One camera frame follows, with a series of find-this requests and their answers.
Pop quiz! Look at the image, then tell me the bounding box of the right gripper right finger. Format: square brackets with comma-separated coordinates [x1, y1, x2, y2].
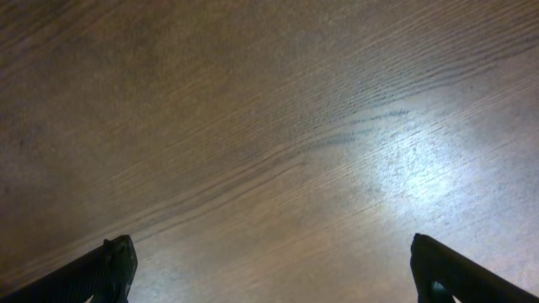
[410, 233, 538, 303]

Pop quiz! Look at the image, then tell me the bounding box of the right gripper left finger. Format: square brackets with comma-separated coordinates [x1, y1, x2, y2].
[1, 235, 138, 303]

